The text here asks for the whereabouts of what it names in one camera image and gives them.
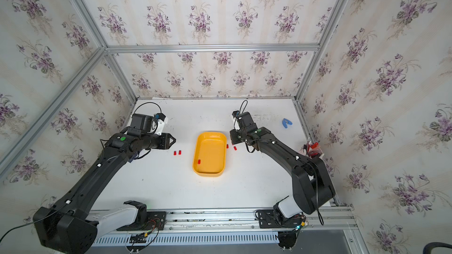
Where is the yellow plastic storage tray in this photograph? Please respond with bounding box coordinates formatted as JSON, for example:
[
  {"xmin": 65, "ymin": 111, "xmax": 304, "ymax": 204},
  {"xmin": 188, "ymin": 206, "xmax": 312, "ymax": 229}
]
[{"xmin": 193, "ymin": 132, "xmax": 227, "ymax": 177}]

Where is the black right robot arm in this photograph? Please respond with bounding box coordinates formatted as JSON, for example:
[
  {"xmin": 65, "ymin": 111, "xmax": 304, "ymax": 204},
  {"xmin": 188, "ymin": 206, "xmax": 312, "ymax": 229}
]
[{"xmin": 230, "ymin": 128, "xmax": 336, "ymax": 218}]

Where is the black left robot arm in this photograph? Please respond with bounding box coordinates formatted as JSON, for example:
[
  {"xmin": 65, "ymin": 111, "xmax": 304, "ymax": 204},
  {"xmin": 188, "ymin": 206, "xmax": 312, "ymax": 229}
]
[{"xmin": 31, "ymin": 133, "xmax": 176, "ymax": 254}]

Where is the blue plastic clip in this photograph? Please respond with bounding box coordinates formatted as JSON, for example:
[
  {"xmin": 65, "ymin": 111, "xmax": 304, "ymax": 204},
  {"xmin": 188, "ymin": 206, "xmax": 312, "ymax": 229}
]
[{"xmin": 282, "ymin": 118, "xmax": 293, "ymax": 128}]

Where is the pink pen cup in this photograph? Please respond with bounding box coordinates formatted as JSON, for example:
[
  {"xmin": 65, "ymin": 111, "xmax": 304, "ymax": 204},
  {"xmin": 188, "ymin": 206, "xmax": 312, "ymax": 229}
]
[{"xmin": 303, "ymin": 142, "xmax": 324, "ymax": 158}]

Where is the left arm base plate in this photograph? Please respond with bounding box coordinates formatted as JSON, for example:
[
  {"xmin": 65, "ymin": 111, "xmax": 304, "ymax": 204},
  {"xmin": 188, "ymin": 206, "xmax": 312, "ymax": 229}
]
[{"xmin": 117, "ymin": 211, "xmax": 167, "ymax": 231}]

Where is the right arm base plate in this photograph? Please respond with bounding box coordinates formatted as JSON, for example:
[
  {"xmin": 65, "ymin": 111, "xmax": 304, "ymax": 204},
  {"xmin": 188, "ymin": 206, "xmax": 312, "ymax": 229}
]
[{"xmin": 254, "ymin": 209, "xmax": 306, "ymax": 230}]

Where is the aluminium mounting rail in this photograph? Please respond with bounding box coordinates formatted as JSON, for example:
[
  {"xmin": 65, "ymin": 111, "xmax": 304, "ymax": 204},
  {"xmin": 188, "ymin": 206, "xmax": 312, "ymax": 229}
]
[{"xmin": 91, "ymin": 205, "xmax": 357, "ymax": 235}]

